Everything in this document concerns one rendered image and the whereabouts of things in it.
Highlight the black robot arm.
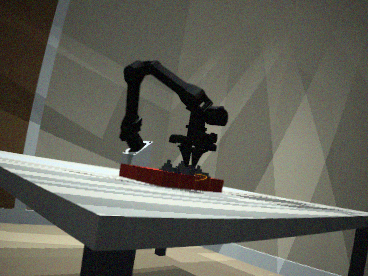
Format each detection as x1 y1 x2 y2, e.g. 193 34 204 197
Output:
120 60 228 152

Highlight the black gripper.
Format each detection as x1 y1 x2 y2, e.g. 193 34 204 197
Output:
169 122 217 167

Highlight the red flat deck plate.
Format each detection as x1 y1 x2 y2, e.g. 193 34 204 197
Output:
119 160 224 192

